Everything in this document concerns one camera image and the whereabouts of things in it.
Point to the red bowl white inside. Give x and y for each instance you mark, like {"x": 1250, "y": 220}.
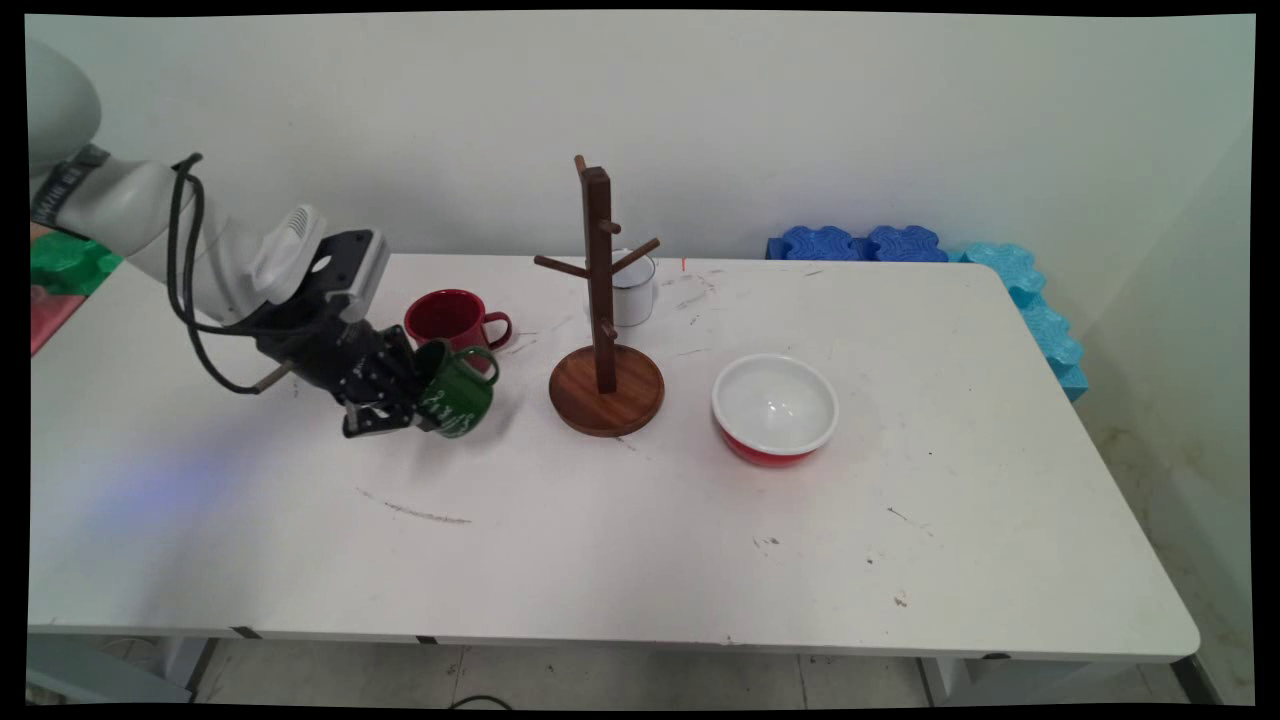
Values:
{"x": 775, "y": 405}

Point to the green printed mug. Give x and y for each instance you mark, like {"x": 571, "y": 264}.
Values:
{"x": 460, "y": 400}

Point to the light blue foam mat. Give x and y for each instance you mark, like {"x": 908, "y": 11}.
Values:
{"x": 1040, "y": 320}

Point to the red enamel mug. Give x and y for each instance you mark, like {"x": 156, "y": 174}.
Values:
{"x": 450, "y": 315}

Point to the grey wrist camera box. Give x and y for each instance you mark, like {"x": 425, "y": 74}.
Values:
{"x": 360, "y": 265}

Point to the red foam mat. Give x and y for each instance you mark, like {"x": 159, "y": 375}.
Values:
{"x": 48, "y": 315}

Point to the brown wooden mug tree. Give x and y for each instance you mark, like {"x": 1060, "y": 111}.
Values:
{"x": 600, "y": 220}

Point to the green foam mat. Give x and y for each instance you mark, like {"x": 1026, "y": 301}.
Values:
{"x": 65, "y": 265}

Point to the white enamel mug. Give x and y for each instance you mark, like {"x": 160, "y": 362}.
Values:
{"x": 632, "y": 300}

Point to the dark blue foam mat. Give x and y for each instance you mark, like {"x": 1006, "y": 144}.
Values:
{"x": 830, "y": 243}

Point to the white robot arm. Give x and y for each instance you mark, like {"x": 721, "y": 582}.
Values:
{"x": 120, "y": 210}

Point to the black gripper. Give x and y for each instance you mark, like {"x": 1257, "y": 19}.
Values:
{"x": 320, "y": 355}

